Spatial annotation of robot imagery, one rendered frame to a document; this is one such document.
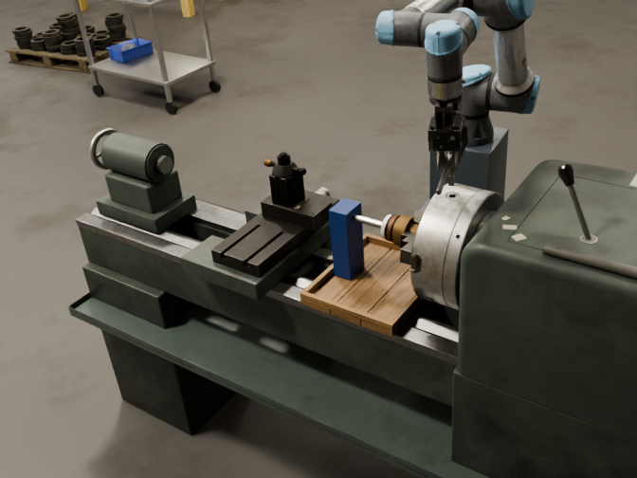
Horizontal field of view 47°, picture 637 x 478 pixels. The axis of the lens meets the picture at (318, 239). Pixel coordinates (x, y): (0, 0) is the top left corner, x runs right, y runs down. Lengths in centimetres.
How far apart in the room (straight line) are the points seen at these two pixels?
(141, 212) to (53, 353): 121
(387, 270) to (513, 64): 69
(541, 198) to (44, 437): 220
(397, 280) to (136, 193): 96
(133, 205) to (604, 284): 163
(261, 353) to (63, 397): 116
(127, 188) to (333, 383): 96
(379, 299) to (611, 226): 68
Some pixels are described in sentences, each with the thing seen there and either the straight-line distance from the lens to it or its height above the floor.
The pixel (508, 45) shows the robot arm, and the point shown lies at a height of 147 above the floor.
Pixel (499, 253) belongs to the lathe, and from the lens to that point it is 163.
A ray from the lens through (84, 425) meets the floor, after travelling 321.
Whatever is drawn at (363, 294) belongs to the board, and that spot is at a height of 89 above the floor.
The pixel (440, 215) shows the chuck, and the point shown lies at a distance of 182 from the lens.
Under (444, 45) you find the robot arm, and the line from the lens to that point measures 156.
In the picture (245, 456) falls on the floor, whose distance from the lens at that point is 290.
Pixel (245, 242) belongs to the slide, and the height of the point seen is 97.
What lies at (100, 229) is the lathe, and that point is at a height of 86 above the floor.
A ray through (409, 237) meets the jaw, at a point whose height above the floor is 111.
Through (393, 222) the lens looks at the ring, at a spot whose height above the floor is 111.
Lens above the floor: 215
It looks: 32 degrees down
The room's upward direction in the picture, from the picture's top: 5 degrees counter-clockwise
